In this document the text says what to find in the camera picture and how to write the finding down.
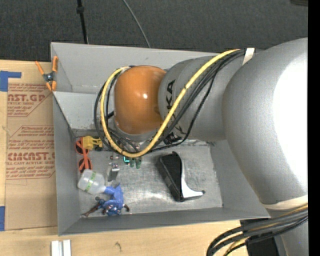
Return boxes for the clear spray bottle blue head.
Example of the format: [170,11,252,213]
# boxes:
[77,168,125,208]

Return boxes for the yellow toy vehicle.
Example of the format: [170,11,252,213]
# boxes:
[82,135,103,151]

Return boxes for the orange sunglasses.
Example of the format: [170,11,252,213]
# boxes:
[75,136,94,173]

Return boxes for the grey metal bin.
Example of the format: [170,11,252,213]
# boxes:
[50,41,272,237]

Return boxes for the blue and brown toy figure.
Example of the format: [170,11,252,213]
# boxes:
[81,196,131,217]

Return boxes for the black and white wedge object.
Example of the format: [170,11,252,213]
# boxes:
[155,150,206,203]

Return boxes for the brown cardboard board red print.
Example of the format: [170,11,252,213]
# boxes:
[0,59,60,231]

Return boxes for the black cylinder on white bracket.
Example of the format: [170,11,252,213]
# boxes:
[162,132,183,147]

